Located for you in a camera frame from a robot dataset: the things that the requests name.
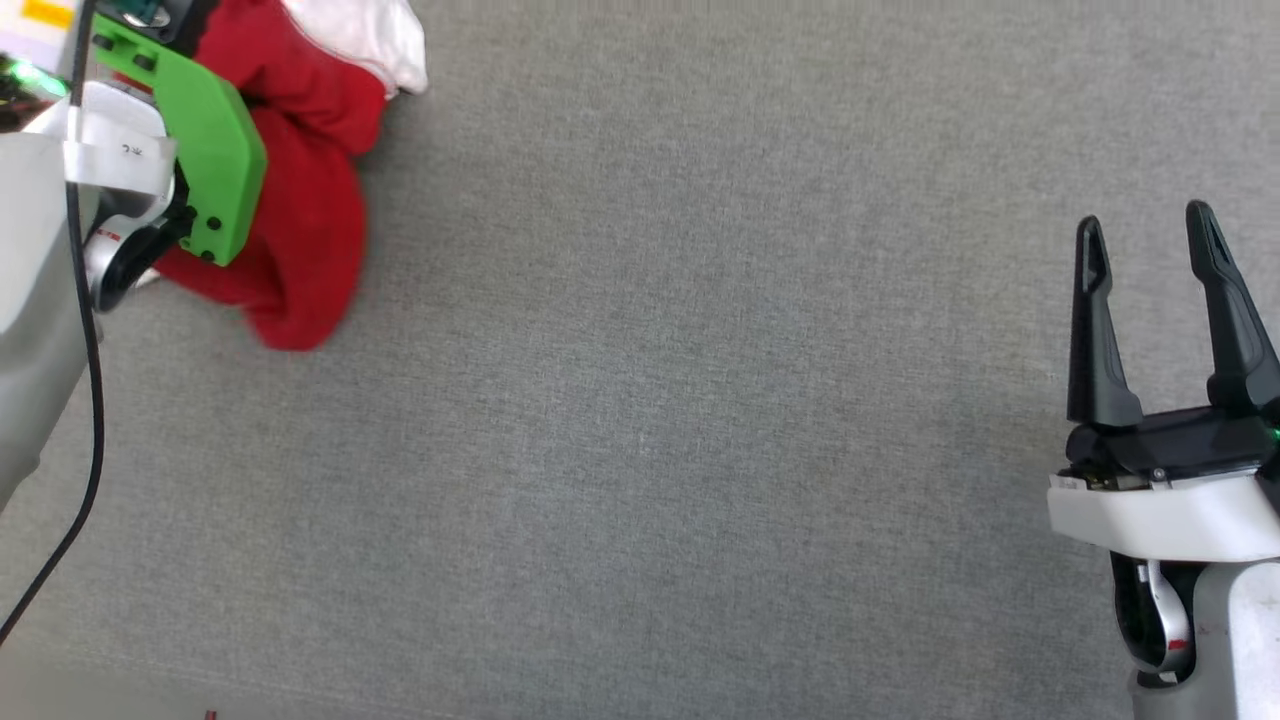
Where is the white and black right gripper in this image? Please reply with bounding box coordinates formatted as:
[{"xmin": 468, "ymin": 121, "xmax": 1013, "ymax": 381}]
[{"xmin": 1047, "ymin": 200, "xmax": 1280, "ymax": 567}]

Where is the grey fabric sofa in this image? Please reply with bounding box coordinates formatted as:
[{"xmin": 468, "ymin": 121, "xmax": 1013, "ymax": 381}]
[{"xmin": 0, "ymin": 0, "xmax": 1280, "ymax": 720}]

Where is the white paper cable label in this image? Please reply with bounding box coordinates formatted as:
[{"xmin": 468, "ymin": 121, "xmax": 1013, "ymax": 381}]
[{"xmin": 62, "ymin": 108, "xmax": 179, "ymax": 196}]

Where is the red and white garment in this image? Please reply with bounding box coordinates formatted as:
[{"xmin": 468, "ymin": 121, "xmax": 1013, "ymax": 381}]
[{"xmin": 150, "ymin": 0, "xmax": 429, "ymax": 353}]

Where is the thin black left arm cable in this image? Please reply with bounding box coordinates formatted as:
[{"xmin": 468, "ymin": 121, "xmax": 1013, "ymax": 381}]
[{"xmin": 0, "ymin": 0, "xmax": 106, "ymax": 646}]

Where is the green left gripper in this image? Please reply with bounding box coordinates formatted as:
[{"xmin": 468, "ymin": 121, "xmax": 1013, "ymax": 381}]
[{"xmin": 90, "ymin": 10, "xmax": 269, "ymax": 267}]

